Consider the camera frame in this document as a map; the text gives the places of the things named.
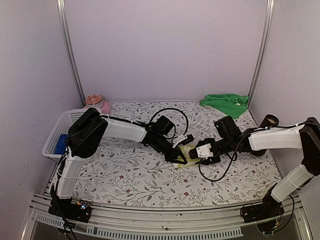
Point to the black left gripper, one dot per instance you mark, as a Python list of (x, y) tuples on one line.
[(171, 157)]

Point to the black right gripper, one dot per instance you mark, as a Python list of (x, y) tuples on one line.
[(210, 161)]

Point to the yellow-green crocodile towel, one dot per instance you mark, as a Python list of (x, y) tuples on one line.
[(190, 162)]

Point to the green microfiber towel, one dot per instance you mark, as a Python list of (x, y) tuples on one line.
[(231, 104)]

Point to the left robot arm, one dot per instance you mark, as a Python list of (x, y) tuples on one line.
[(85, 135)]

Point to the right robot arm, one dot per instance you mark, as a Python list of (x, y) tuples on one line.
[(270, 135)]

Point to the floral patterned table mat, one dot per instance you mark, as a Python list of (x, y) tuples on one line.
[(123, 172)]

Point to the pink plate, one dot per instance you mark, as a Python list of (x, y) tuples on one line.
[(103, 107)]

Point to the blue rolled towel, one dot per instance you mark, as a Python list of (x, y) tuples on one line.
[(61, 144)]

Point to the white plastic basket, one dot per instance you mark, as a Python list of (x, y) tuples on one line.
[(61, 127)]

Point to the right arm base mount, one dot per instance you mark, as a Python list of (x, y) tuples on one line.
[(265, 210)]

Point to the aluminium front rail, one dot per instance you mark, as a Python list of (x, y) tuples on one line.
[(111, 222)]

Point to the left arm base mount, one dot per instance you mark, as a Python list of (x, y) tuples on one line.
[(67, 209)]

